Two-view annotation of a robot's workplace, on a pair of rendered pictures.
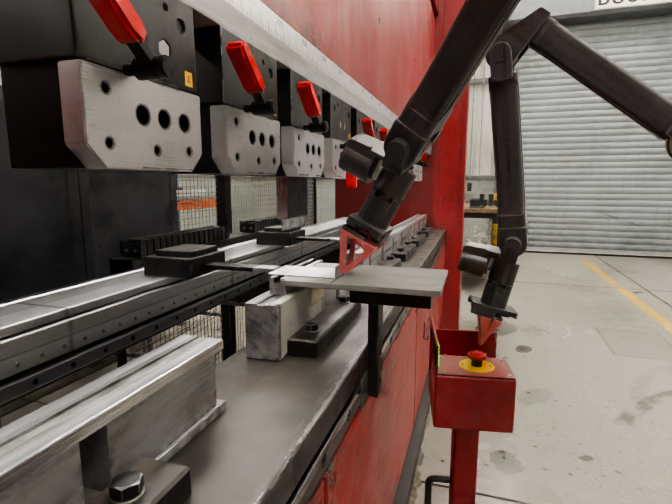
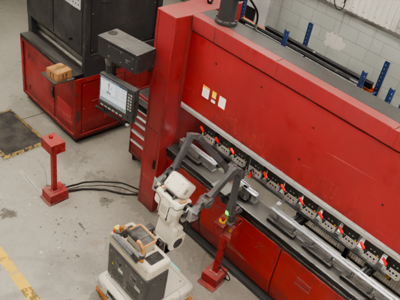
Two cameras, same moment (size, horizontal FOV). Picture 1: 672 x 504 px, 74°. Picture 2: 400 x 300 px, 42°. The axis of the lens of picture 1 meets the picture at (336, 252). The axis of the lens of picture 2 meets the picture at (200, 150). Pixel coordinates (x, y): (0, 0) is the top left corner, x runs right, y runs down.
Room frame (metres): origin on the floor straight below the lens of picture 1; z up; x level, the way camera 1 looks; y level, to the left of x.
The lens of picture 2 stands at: (1.92, -3.62, 4.08)
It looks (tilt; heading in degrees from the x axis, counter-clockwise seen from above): 37 degrees down; 112
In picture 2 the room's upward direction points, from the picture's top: 11 degrees clockwise
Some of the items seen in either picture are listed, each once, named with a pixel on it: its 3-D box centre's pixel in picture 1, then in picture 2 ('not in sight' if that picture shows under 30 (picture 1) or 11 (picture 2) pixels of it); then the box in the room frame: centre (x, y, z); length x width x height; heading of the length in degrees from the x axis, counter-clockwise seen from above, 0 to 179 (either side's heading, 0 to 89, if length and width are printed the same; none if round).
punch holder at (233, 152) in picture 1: (227, 112); (226, 144); (0.62, 0.15, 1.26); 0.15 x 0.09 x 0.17; 163
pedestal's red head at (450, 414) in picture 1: (467, 369); (227, 225); (0.94, -0.30, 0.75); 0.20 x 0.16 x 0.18; 172
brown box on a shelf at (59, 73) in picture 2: not in sight; (57, 71); (-1.62, 0.39, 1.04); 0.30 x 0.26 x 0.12; 162
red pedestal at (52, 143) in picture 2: not in sight; (53, 168); (-1.03, -0.36, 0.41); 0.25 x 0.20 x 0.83; 73
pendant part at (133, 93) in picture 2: not in sight; (119, 96); (-0.46, -0.06, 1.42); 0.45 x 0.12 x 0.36; 171
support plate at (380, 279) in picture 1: (370, 277); (228, 184); (0.79, -0.06, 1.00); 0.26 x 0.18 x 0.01; 73
